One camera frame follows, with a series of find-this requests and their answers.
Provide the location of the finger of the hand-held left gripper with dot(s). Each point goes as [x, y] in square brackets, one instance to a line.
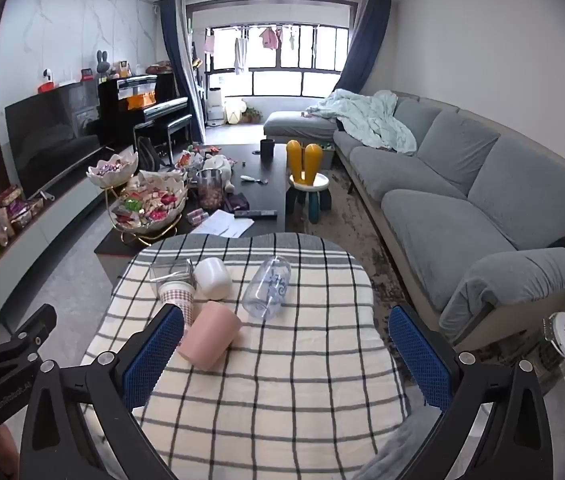
[22, 332]

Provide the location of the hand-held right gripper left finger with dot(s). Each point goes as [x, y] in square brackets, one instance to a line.
[155, 355]

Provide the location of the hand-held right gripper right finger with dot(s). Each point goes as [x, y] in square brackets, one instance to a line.
[420, 365]

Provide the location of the pink cup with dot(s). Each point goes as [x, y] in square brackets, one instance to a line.
[210, 335]

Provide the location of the red dotted paper cup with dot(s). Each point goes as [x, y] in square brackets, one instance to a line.
[177, 296]

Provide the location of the clear glass cup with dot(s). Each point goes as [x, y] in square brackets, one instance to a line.
[162, 270]

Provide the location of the white cup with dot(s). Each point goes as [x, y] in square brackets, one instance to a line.
[212, 277]

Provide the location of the grey cloth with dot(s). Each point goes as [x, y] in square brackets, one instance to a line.
[402, 435]

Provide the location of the row of snack packets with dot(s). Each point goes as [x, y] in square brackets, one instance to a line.
[12, 207]

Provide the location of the grey television cabinet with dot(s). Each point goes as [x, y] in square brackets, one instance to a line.
[52, 220]

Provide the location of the checked white table cloth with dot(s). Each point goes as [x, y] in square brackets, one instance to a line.
[287, 385]

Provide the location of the small clear snack box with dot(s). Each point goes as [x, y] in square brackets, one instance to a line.
[196, 216]

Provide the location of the white paper sheets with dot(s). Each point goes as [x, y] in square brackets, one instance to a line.
[222, 222]

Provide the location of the tiered white snack bowl stand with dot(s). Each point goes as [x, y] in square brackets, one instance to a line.
[152, 205]

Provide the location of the grey sofa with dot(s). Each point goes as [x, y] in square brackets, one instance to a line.
[427, 210]

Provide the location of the purple snack packet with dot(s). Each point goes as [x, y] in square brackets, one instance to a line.
[236, 202]

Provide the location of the glass jar of snacks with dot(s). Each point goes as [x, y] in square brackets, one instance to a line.
[210, 190]

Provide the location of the black remote control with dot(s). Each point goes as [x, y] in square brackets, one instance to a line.
[257, 214]

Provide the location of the black coffee table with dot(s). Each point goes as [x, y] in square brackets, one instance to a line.
[262, 195]

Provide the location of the flat screen television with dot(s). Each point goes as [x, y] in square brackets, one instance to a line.
[52, 130]

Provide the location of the white brush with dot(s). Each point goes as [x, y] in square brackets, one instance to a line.
[250, 179]

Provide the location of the white plush toy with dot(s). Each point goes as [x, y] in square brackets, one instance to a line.
[217, 165]

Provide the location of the black backpack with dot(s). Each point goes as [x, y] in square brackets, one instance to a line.
[146, 155]

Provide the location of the child stool with yellow ears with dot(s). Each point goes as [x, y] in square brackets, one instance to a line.
[307, 185]

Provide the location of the black piano bench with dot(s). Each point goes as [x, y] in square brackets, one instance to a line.
[162, 127]

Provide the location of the dark mug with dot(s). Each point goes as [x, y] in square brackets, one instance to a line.
[267, 150]

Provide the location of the black upright piano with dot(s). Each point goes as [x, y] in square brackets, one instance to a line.
[117, 105]

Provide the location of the pale green blanket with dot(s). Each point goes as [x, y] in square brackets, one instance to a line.
[372, 120]

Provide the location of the white air purifier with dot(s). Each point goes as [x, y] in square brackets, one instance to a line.
[215, 110]

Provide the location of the grey bunny figure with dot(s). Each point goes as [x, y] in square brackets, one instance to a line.
[102, 65]

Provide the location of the blue curtain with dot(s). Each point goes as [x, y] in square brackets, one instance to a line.
[362, 50]
[172, 60]

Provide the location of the balcony window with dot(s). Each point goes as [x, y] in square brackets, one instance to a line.
[282, 80]

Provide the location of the white hanging garment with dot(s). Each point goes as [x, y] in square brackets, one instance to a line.
[241, 55]

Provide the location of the pink hanging shirt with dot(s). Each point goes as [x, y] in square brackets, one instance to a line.
[270, 37]

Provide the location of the white security camera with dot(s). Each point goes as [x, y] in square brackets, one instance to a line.
[48, 75]

